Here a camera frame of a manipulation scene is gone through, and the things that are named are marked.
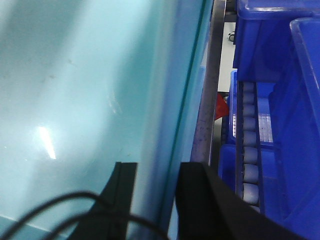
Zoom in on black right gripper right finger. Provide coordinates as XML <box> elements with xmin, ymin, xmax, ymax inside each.
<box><xmin>176</xmin><ymin>162</ymin><xmax>313</xmax><ymax>240</ymax></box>

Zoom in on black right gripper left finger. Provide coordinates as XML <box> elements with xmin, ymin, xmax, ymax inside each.
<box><xmin>69</xmin><ymin>162</ymin><xmax>138</xmax><ymax>240</ymax></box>

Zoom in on light blue plastic bin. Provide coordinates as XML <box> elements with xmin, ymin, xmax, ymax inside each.
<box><xmin>0</xmin><ymin>0</ymin><xmax>213</xmax><ymax>240</ymax></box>

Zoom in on roller track right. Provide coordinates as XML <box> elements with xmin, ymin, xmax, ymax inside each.
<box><xmin>235</xmin><ymin>81</ymin><xmax>265</xmax><ymax>214</ymax></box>

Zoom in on red snack package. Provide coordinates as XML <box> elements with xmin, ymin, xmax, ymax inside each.
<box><xmin>214</xmin><ymin>93</ymin><xmax>229</xmax><ymax>120</ymax></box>

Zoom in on blue bin lower right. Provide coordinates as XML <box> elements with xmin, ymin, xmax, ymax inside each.
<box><xmin>269</xmin><ymin>17</ymin><xmax>320</xmax><ymax>240</ymax></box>

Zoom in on blue bin rear right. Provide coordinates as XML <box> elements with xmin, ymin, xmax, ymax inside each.
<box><xmin>233</xmin><ymin>0</ymin><xmax>320</xmax><ymax>83</ymax></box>

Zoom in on stainless steel shelf rail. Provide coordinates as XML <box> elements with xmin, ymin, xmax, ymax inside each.
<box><xmin>190</xmin><ymin>0</ymin><xmax>227</xmax><ymax>165</ymax></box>

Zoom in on black cable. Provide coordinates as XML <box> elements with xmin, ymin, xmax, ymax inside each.
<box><xmin>0</xmin><ymin>191</ymin><xmax>168</xmax><ymax>240</ymax></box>

